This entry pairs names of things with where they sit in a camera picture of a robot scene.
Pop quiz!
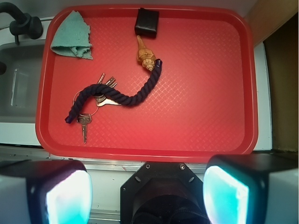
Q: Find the silver key bunch on ring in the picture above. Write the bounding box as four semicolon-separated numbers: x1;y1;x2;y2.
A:
73;73;120;144

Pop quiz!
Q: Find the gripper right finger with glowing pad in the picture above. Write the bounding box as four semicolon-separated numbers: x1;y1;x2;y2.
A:
203;154;299;224

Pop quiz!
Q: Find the brown cardboard panel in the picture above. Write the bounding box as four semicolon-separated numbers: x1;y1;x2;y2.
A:
245;0;299;152

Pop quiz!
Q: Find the teal blue cloth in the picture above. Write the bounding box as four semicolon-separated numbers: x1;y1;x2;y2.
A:
50;11;93;60

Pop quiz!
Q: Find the grey sink faucet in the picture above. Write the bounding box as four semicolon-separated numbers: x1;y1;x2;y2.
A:
0;2;43;45

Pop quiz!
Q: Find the dark navy twisted rope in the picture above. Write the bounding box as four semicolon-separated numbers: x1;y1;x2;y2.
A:
64;58;163;125

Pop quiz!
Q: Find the black octagonal mount base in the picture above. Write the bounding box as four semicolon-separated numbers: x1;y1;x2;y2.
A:
120;162;210;224

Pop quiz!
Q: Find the golden spiral seashell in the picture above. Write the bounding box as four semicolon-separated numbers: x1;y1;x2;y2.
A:
136;35;156;72

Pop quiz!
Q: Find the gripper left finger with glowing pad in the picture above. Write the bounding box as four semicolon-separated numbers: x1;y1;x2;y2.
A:
0;160;93;224

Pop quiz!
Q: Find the grey sink basin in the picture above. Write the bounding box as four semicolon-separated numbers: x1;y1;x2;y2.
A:
0;40;45;123

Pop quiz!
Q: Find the red plastic tray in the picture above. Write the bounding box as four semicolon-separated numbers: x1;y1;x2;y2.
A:
36;5;258;162

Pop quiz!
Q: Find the black rectangular block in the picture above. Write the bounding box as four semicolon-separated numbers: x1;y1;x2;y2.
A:
134;8;160;38

